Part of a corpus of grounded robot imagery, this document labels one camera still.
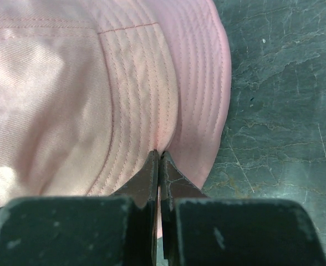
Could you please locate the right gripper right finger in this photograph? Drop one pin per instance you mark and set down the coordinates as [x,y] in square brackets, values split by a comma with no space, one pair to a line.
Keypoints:
[183,216]

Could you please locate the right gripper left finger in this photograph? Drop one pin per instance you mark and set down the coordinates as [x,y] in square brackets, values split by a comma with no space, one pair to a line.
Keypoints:
[141,234]

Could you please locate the pink bucket hat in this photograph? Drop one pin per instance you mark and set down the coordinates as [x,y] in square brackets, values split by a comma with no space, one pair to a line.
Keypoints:
[201,56]
[87,90]

